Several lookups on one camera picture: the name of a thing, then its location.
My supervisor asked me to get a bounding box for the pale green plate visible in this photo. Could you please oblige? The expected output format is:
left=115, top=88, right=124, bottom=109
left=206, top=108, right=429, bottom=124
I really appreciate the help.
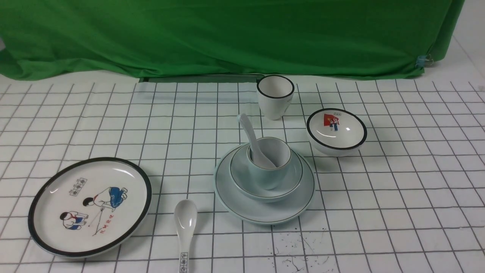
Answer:
left=213, top=143, right=315, bottom=225

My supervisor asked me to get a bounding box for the pale green cup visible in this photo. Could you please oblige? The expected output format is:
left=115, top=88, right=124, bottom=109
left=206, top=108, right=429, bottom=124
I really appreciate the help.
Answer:
left=246, top=137, right=293, bottom=190

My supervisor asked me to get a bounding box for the blue binder clip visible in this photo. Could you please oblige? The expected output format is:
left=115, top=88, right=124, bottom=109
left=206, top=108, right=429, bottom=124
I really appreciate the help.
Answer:
left=415, top=54, right=434, bottom=68

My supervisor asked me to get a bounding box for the green backdrop cloth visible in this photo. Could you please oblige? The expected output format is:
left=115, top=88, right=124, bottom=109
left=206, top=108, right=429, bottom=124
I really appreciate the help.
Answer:
left=0, top=0, right=464, bottom=81

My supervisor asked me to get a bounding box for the black rimmed cartoon plate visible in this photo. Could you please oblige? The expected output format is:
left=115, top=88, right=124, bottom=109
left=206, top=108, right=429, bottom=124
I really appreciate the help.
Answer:
left=28, top=157, right=152, bottom=259

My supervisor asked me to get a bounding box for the plain white ceramic spoon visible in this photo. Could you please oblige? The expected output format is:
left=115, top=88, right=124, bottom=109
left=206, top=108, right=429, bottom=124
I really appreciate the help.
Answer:
left=237, top=113, right=276, bottom=169

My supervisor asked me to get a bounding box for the white cup black rim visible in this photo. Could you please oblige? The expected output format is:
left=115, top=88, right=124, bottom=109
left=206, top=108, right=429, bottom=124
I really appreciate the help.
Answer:
left=257, top=75, right=296, bottom=120

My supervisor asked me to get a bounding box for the white spoon with writing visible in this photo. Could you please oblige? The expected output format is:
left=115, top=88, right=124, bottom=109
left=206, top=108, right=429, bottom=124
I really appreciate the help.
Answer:
left=174, top=199, right=198, bottom=273

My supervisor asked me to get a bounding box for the small bowl with cartoon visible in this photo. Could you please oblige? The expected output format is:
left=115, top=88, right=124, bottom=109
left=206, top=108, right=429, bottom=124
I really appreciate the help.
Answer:
left=305, top=108, right=368, bottom=157

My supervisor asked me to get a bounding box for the pale green bowl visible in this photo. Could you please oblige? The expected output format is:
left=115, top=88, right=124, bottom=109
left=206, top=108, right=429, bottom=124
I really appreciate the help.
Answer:
left=229, top=145, right=303, bottom=202

